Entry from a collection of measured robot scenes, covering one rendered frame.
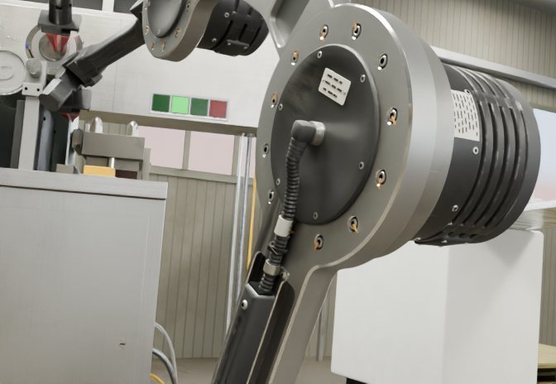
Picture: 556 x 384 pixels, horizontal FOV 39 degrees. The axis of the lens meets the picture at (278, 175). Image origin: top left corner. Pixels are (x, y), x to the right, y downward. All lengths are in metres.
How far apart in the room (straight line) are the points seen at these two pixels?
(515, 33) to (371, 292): 3.60
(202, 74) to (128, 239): 0.81
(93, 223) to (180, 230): 3.23
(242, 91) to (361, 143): 1.88
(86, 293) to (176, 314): 3.26
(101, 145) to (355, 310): 2.43
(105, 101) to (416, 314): 2.02
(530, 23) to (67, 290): 5.97
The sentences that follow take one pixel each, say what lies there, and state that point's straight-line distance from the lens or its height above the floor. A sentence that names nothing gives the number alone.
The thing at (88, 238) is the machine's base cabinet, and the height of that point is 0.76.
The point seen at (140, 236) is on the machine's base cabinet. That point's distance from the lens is 1.87.
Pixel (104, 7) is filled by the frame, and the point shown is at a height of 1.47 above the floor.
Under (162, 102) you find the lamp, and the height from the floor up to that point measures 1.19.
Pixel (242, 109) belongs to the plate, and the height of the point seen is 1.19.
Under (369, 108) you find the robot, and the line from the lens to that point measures 0.66.
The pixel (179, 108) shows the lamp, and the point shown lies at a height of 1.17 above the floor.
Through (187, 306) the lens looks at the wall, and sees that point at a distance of 5.14.
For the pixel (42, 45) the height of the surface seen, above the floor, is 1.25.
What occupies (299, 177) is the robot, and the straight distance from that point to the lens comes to 0.73.
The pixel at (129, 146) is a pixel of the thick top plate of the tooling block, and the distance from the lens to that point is 2.11.
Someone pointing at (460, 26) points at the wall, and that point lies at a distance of 6.70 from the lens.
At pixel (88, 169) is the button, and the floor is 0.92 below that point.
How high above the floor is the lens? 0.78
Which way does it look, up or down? 5 degrees up
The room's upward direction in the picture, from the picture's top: 4 degrees clockwise
